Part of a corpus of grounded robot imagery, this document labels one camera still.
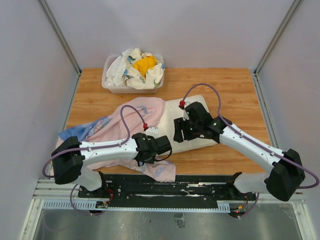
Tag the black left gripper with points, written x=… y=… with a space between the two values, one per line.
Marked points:
x=151 y=161

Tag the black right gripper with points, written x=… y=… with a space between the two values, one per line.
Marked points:
x=178 y=125

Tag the cream white pillow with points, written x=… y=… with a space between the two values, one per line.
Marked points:
x=165 y=125

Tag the pink blue printed pillowcase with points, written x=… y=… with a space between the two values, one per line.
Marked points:
x=111 y=128

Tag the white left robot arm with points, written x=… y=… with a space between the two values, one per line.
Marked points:
x=71 y=160

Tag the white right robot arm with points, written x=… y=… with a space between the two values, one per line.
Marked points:
x=282 y=174

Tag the translucent plastic bin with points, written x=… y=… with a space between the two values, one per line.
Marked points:
x=124 y=89

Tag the cream floral printed cloth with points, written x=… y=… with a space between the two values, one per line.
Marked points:
x=133 y=78

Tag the yellow orange cloth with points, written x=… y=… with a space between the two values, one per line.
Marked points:
x=144 y=64

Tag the white crumpled cloth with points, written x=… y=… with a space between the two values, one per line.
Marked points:
x=115 y=73

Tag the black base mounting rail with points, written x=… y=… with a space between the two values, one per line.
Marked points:
x=186 y=192

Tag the right aluminium frame post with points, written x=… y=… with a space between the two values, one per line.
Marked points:
x=278 y=34

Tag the aluminium frame post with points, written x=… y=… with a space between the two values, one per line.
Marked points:
x=278 y=34
x=59 y=34

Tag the left aluminium frame post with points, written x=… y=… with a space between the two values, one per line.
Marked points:
x=59 y=34

